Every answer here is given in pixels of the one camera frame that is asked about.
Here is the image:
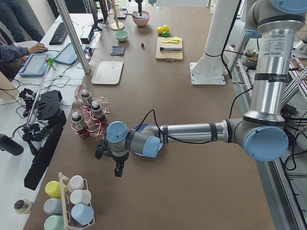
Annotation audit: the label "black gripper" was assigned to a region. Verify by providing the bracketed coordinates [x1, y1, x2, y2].
[135, 0, 143, 16]
[94, 139, 129, 177]

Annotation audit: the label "blue plate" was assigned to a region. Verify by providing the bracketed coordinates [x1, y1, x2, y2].
[130, 124, 163, 158]

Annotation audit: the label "person hand on mouse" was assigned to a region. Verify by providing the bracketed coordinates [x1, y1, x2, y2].
[27, 43, 46, 54]

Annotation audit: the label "metal ice scoop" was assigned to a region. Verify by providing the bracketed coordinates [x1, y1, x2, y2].
[125, 11, 147, 19]

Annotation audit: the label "pink bowl with ice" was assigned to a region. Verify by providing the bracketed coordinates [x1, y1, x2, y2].
[132, 11, 150, 27]

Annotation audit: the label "wooden mug tree stand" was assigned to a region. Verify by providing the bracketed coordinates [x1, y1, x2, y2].
[109, 0, 125, 31]

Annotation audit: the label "yellow lemon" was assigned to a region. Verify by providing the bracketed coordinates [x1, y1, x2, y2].
[156, 27, 164, 35]
[162, 24, 170, 32]

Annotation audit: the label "green bowl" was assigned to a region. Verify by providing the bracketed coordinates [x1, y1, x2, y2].
[115, 30, 129, 42]

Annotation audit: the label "green lime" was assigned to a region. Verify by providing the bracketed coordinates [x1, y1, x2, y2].
[162, 31, 169, 37]

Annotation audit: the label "pink cup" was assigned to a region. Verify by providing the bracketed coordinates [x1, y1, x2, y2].
[67, 175, 84, 193]

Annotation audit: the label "white cup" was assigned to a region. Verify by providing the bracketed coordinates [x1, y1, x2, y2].
[70, 190, 92, 205]

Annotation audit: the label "lemon slices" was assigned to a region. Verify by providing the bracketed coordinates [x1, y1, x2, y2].
[160, 36, 180, 44]

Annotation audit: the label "dark grey folded cloth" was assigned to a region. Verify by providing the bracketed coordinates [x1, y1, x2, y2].
[110, 46, 126, 56]

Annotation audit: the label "blue cup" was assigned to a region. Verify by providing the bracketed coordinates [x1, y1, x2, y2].
[71, 204, 94, 225]

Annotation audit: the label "dark sauce bottle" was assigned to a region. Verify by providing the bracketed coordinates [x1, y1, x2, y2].
[72, 112, 86, 130]
[91, 101, 103, 119]
[81, 89, 93, 106]

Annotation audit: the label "wooden cutting board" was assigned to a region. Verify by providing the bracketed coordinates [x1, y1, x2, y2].
[155, 37, 183, 61]

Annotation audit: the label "yellow cup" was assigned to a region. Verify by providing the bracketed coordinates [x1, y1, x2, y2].
[45, 181, 61, 198]

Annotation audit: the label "beige rectangular tray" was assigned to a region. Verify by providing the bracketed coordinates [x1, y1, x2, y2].
[91, 58, 124, 85]

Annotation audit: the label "grey cup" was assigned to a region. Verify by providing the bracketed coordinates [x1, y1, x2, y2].
[43, 198, 62, 215]

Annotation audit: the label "mint green cup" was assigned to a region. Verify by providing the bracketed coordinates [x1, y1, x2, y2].
[44, 215, 64, 230]

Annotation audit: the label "black keyboard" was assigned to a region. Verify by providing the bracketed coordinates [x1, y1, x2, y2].
[49, 22, 68, 45]

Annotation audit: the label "blue teach pendant tablet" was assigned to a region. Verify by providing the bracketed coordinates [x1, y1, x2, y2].
[55, 43, 78, 66]
[19, 54, 52, 77]

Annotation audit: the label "black water bottle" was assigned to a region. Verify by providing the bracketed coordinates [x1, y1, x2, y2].
[0, 134, 24, 156]

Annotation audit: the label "black handled knife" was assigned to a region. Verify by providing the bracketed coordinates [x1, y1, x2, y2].
[159, 47, 183, 51]

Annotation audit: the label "copper wire bottle rack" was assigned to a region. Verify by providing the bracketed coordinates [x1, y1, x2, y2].
[71, 84, 112, 138]

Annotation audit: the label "aluminium frame post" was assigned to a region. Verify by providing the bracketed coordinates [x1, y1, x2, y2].
[55, 0, 90, 74]

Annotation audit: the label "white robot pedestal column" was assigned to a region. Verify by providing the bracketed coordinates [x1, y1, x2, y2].
[190, 0, 242, 85]

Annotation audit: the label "green handled grabber stick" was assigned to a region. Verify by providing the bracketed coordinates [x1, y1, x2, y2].
[25, 57, 56, 126]

